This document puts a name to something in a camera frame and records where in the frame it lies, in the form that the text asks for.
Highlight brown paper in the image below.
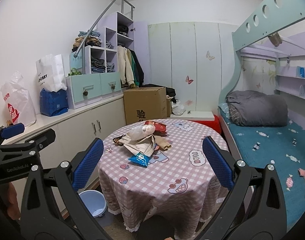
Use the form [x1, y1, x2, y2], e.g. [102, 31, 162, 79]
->
[155, 135, 171, 151]

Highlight teal bunk bed frame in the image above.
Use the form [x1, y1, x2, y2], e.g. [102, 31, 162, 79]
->
[217, 0, 305, 160]

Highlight teal drawer unit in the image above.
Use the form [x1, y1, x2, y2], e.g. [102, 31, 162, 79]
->
[66, 72, 121, 110]

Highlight teal bed mattress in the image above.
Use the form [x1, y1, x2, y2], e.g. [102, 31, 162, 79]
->
[220, 110, 305, 229]

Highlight blue snack bag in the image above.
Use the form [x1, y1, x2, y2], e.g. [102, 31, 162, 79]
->
[129, 153, 150, 167]

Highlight brown cardboard box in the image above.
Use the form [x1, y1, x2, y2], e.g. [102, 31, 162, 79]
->
[123, 87, 167, 125]

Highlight blue shopping bag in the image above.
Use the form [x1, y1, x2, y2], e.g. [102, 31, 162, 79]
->
[40, 89, 68, 117]

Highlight white red plastic bag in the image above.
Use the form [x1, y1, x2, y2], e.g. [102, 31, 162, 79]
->
[0, 72, 36, 127]

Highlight red snack package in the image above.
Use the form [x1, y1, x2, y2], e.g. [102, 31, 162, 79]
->
[144, 120, 167, 134]

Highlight pastel wardrobe doors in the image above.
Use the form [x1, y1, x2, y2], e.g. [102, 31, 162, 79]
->
[148, 22, 237, 114]

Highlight hanging jackets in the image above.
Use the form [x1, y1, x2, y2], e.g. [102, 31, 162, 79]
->
[117, 46, 144, 87]

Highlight person left hand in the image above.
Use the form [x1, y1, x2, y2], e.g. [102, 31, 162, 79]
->
[0, 183, 21, 220]

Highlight grey folded blanket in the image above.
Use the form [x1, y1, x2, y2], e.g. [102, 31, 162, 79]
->
[226, 90, 288, 127]

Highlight white plastic bag floor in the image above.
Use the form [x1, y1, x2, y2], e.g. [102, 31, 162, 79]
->
[171, 100, 186, 116]

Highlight grey metal stair handrail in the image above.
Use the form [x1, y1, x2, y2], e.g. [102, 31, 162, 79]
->
[73, 0, 136, 58]

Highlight beige paper bag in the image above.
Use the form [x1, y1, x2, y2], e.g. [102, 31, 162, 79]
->
[118, 135, 156, 158]

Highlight light blue trash bin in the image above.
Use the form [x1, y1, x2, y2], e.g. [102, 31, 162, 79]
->
[79, 190, 107, 218]

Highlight white paper shopping bag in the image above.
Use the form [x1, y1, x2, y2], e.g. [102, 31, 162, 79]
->
[36, 54, 67, 92]

